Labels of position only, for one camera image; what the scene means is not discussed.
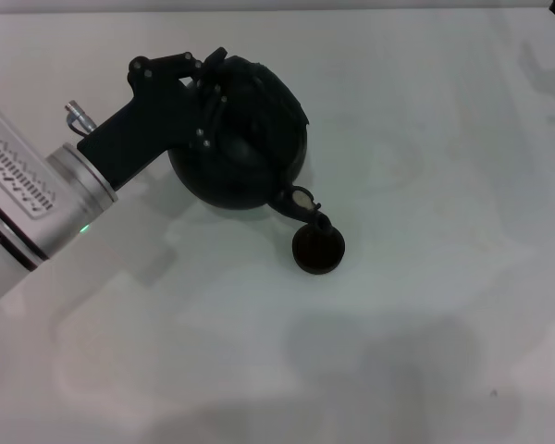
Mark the small dark teacup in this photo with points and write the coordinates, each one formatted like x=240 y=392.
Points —
x=316 y=252

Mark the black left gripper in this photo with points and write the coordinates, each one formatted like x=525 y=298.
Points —
x=143 y=125

